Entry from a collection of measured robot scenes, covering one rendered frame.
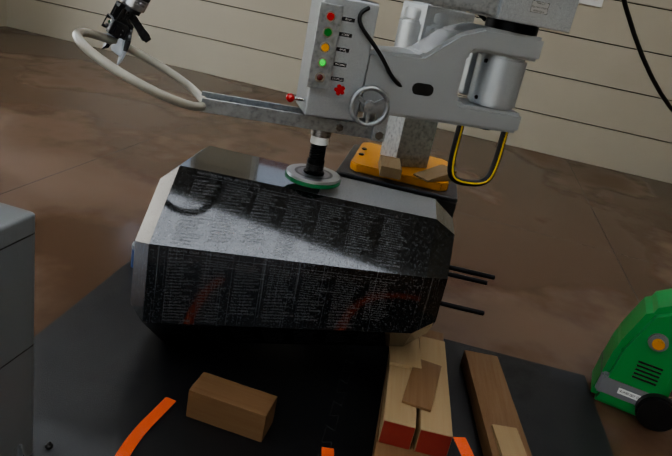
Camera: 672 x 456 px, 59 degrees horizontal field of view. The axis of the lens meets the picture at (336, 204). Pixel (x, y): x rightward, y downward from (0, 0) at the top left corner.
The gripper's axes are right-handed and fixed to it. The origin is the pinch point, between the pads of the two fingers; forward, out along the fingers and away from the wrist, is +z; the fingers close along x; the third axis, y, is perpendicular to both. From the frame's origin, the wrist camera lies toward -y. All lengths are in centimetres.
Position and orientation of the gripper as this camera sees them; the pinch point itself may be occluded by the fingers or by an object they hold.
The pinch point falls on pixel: (111, 57)
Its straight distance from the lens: 241.2
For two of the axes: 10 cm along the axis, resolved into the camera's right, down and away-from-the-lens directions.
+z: -5.4, 8.1, 2.2
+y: -6.0, -1.9, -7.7
